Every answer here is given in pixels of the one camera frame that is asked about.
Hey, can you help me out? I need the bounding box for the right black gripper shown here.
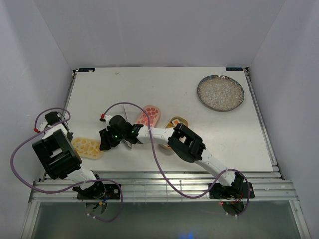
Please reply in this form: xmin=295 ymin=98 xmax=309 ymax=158
xmin=99 ymin=126 xmax=126 ymax=151

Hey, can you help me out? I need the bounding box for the yellow perforated lid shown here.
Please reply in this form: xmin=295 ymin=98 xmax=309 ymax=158
xmin=71 ymin=137 xmax=103 ymax=160

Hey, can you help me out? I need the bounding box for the pink perforated lid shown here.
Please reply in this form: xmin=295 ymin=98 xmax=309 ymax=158
xmin=136 ymin=105 xmax=160 ymax=129

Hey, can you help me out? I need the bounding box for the sushi roll toy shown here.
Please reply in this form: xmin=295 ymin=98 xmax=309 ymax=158
xmin=172 ymin=119 xmax=180 ymax=126

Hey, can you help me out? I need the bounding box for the yellow lunch box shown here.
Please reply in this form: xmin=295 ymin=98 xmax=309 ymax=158
xmin=161 ymin=116 xmax=189 ymax=140

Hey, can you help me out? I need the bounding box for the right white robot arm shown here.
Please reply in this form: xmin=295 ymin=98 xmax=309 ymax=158
xmin=99 ymin=114 xmax=244 ymax=198

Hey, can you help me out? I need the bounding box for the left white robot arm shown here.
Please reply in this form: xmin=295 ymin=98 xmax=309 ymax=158
xmin=32 ymin=112 xmax=106 ymax=199

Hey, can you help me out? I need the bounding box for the left blue table label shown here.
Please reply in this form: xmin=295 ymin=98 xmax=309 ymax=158
xmin=78 ymin=68 xmax=95 ymax=72

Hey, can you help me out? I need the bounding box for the blue table label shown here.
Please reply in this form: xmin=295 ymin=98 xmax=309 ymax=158
xmin=225 ymin=67 xmax=243 ymax=72
xmin=78 ymin=68 xmax=95 ymax=72

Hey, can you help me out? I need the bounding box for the grey speckled plate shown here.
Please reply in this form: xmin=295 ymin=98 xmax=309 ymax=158
xmin=197 ymin=75 xmax=245 ymax=112

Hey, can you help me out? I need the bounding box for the right blue table label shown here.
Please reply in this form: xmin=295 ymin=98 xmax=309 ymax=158
xmin=225 ymin=67 xmax=243 ymax=72

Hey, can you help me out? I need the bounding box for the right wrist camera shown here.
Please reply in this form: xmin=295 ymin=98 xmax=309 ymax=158
xmin=99 ymin=114 xmax=113 ymax=125

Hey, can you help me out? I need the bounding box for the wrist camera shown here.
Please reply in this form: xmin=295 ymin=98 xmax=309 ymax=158
xmin=99 ymin=114 xmax=113 ymax=125
xmin=33 ymin=122 xmax=50 ymax=133

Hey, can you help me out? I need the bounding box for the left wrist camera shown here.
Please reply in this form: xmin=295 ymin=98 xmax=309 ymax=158
xmin=33 ymin=122 xmax=50 ymax=133

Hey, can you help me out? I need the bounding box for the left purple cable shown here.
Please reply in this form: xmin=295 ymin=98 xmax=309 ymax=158
xmin=9 ymin=107 xmax=125 ymax=223

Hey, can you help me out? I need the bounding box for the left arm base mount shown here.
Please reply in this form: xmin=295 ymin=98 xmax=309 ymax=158
xmin=72 ymin=182 xmax=121 ymax=200

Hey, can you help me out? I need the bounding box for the aluminium frame rail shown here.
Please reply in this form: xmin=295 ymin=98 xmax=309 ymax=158
xmin=29 ymin=171 xmax=298 ymax=203

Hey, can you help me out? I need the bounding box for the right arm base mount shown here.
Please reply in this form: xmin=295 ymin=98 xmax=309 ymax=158
xmin=209 ymin=182 xmax=255 ymax=200

